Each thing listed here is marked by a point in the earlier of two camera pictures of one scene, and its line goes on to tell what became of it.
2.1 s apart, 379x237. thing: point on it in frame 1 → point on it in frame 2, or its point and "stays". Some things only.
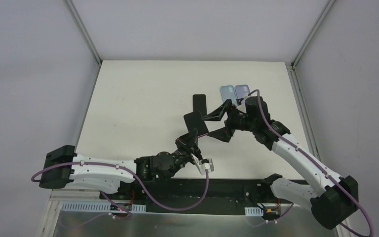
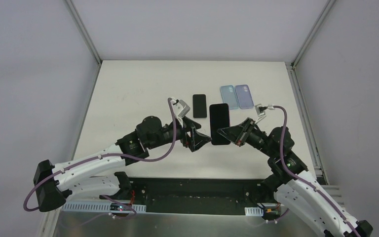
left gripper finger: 190,139 → 190,124
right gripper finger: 217,114 → 234,133
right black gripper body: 227,121 → 244,132
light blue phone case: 228,92 stays
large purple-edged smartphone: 242,90 stays
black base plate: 195,196 stays
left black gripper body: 187,148 → 189,135
